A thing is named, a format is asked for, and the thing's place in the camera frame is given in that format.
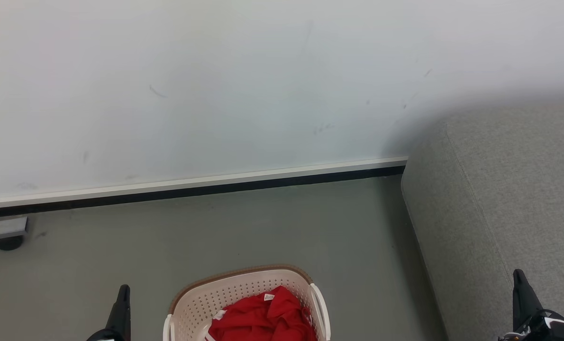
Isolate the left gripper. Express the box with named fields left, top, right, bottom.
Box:
left=87, top=284, right=132, bottom=341

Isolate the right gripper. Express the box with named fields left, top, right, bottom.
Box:
left=498, top=269, right=564, bottom=341

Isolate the grey fabric sofa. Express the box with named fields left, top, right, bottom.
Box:
left=400, top=97, right=564, bottom=341

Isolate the red garment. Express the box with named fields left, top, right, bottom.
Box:
left=205, top=286, right=318, bottom=341

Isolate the cream perforated laundry basket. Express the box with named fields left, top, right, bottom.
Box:
left=163, top=264, right=331, bottom=341

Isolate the white and black baseboard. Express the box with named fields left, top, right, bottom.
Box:
left=0, top=156, right=409, bottom=219

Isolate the white appliance with caster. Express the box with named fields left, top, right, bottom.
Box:
left=0, top=215, right=29, bottom=251

